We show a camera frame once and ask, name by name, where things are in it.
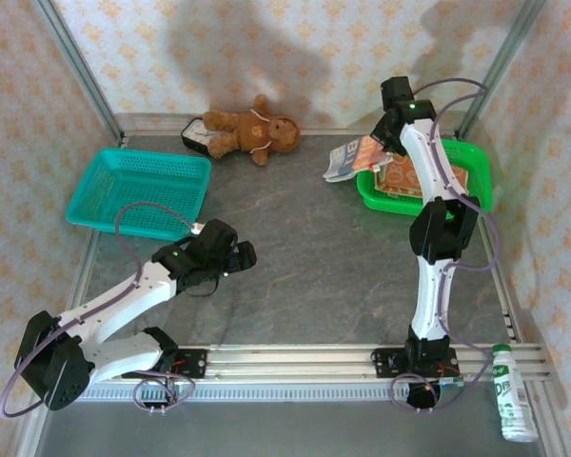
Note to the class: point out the orange towel with animal faces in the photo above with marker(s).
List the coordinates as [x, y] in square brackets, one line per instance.
[399, 178]

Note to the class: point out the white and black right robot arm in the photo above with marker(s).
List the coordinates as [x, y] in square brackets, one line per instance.
[428, 295]

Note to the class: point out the green plastic basket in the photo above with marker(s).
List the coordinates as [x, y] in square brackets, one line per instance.
[385, 204]

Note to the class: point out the teal plastic basket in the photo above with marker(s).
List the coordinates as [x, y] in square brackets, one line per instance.
[138, 185]

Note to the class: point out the black alarm clock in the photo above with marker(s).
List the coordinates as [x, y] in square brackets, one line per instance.
[192, 135]

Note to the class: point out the brown teddy bear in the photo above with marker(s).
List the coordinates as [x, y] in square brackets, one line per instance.
[252, 131]

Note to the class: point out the small green circuit board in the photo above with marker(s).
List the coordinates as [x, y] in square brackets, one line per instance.
[452, 381]

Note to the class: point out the white and green plastic bottle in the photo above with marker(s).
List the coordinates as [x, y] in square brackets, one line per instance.
[511, 400]

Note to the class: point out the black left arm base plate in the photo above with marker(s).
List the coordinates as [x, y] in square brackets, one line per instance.
[195, 364]

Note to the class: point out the aluminium frame post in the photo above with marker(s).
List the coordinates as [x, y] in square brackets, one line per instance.
[499, 66]
[83, 71]

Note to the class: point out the aluminium mounting rail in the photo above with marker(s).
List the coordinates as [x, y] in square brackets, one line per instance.
[290, 362]

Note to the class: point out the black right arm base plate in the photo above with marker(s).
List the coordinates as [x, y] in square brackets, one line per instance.
[385, 364]

